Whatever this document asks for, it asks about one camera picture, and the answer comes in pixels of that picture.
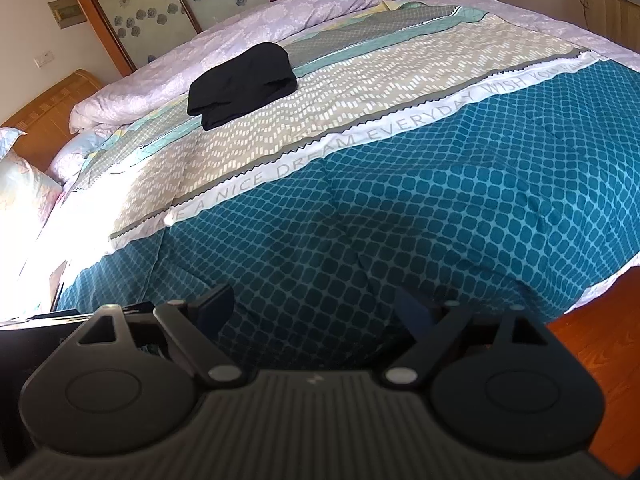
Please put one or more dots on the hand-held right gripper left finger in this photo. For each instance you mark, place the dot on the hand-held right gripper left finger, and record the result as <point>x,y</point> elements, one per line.
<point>217,307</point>

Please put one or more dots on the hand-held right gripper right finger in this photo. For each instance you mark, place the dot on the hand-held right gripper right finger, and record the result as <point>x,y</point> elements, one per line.
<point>412,315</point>

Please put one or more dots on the black pants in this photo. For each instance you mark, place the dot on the black pants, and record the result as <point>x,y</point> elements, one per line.
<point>240,85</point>

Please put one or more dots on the teal and beige patterned quilt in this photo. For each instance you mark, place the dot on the teal and beige patterned quilt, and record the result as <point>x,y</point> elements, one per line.
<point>400,170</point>

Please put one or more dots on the pale floral pillow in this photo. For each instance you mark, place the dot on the pale floral pillow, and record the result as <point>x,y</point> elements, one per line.
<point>25,200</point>

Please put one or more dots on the wooden woven headboard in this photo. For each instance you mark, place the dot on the wooden woven headboard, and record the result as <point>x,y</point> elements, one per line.
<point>47,105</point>

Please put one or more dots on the wooden frosted glass wardrobe door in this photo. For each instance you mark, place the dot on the wooden frosted glass wardrobe door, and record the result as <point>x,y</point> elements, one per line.
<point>165,5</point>

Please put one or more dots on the lavender floral duvet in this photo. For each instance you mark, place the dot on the lavender floral duvet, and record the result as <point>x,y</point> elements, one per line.
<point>320,5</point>

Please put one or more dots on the wooden bedside cabinet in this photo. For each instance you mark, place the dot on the wooden bedside cabinet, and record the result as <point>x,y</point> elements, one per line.
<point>615,5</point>

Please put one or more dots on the white wall socket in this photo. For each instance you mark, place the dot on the white wall socket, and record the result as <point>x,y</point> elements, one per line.
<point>44,58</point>

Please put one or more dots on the green wall control panel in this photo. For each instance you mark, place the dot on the green wall control panel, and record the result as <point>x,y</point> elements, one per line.
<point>66,13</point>

